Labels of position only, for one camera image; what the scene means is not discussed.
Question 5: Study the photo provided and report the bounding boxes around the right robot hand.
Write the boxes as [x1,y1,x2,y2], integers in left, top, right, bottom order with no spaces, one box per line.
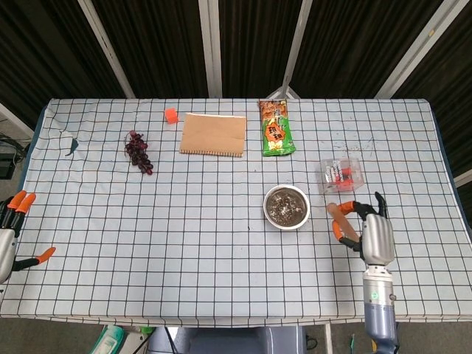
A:
[327,191,395,266]

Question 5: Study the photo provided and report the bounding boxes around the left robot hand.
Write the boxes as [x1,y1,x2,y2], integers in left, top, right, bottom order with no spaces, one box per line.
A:
[0,190,57,284]

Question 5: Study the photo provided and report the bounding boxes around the wooden stick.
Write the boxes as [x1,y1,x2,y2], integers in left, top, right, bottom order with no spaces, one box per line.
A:
[327,202,361,241]

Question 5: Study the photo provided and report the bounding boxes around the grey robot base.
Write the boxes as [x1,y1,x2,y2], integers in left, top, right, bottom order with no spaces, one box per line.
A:
[147,326,308,354]

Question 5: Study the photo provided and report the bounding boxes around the metal bowl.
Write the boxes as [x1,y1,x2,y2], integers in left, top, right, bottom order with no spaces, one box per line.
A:
[263,184,311,231]

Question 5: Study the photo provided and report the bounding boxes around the brown granular contents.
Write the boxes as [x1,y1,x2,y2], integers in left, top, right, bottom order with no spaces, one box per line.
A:
[267,187,308,224]

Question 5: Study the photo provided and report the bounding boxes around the clear plastic box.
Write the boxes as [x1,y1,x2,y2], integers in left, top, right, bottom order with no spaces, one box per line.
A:
[318,157,366,195]

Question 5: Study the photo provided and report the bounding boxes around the black device box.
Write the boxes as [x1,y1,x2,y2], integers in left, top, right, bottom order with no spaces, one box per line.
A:
[0,145,18,181]

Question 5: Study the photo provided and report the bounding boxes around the green white packet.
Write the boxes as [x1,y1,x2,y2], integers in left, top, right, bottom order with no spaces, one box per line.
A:
[90,324,127,354]

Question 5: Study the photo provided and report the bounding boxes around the green snack packet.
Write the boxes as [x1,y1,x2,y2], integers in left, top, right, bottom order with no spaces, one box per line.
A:
[257,99,297,158]

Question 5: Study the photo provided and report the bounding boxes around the purple grape bunch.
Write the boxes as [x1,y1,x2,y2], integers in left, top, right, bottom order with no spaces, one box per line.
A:
[124,130,154,176]

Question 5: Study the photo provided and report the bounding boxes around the checkered white tablecloth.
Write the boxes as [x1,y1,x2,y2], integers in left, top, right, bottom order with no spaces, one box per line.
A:
[0,97,472,329]

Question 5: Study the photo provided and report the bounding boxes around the brown spiral notebook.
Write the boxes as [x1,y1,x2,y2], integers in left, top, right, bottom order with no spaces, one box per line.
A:
[179,112,247,159]

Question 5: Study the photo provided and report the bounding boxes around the dark curtain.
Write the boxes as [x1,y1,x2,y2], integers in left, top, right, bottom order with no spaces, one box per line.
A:
[0,0,472,178]

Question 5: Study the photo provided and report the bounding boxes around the white frame post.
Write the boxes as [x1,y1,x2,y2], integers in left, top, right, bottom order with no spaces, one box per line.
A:
[198,0,224,99]
[373,0,471,100]
[77,0,136,99]
[265,0,314,100]

